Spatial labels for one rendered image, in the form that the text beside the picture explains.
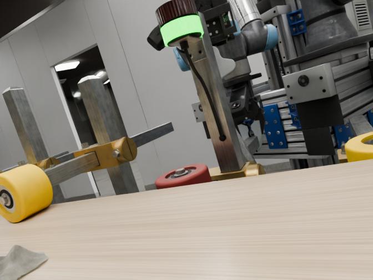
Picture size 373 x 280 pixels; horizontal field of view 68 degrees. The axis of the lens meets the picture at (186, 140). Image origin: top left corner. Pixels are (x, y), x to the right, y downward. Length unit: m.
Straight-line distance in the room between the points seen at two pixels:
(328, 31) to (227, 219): 0.82
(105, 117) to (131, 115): 3.22
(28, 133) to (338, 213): 0.70
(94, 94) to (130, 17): 3.20
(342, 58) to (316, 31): 0.12
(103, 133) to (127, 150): 0.06
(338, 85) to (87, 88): 0.66
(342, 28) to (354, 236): 0.85
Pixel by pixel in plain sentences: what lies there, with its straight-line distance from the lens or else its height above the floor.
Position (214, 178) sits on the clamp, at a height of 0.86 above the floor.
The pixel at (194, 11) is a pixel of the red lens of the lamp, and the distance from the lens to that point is 0.42.
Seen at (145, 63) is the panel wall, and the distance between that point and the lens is 3.61.
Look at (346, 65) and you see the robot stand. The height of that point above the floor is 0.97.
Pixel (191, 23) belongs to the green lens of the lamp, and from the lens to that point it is 0.41.
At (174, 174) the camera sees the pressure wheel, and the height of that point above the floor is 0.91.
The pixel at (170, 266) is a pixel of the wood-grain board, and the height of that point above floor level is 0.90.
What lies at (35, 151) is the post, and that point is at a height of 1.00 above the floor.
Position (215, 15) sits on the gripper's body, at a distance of 0.54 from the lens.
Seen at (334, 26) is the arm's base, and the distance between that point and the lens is 1.00.
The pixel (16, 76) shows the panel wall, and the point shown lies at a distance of 5.32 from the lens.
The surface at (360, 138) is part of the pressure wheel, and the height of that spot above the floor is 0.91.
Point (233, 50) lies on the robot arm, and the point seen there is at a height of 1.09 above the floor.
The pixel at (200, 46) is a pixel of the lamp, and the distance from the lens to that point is 0.45.
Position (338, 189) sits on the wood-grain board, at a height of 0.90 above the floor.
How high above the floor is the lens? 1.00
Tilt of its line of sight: 7 degrees down
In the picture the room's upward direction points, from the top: 17 degrees counter-clockwise
